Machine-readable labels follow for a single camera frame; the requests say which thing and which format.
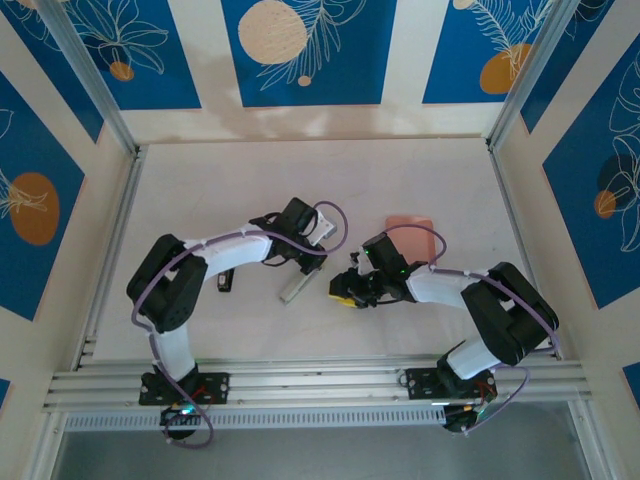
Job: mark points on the pink plastic tray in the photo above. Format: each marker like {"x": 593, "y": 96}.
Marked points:
{"x": 410, "y": 245}

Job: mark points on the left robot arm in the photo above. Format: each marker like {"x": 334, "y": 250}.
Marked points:
{"x": 230, "y": 250}

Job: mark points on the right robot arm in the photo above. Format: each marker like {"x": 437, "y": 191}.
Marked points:
{"x": 440, "y": 287}

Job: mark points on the black controller board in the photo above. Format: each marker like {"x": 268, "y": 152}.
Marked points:
{"x": 460, "y": 422}
{"x": 180, "y": 415}

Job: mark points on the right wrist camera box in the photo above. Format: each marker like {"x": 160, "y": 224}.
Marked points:
{"x": 361, "y": 266}

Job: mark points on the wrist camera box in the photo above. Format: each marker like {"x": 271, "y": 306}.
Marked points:
{"x": 361, "y": 266}
{"x": 324, "y": 230}

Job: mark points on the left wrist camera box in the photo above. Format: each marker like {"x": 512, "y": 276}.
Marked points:
{"x": 324, "y": 230}

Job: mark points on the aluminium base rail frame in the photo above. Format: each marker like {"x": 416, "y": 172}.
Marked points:
{"x": 320, "y": 385}

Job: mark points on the blue floral wall panel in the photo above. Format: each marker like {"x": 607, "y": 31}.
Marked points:
{"x": 55, "y": 55}
{"x": 634, "y": 382}
{"x": 575, "y": 225}
{"x": 45, "y": 150}
{"x": 450, "y": 60}
{"x": 175, "y": 60}
{"x": 4, "y": 392}
{"x": 552, "y": 80}
{"x": 350, "y": 75}

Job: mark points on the aluminium corner post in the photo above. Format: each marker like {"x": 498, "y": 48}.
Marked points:
{"x": 530, "y": 70}
{"x": 90, "y": 75}

